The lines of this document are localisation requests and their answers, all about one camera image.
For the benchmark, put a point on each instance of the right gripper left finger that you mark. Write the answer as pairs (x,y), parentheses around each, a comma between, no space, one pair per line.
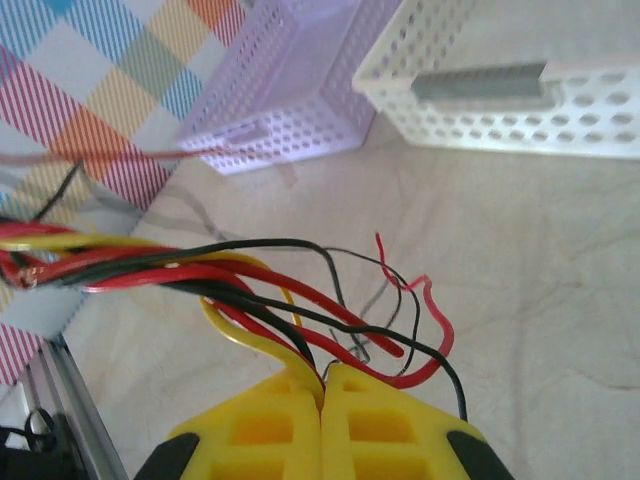
(260,440)

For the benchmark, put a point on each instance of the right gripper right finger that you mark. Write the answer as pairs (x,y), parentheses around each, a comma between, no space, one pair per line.
(390,440)

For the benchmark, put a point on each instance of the white perforated plastic basket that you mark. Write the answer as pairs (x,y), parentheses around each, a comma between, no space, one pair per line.
(500,125)

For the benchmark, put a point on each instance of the purple perforated plastic basket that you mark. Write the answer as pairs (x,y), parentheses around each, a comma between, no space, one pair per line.
(280,75)

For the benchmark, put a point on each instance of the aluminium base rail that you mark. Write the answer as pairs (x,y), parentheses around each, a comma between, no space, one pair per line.
(85,420)

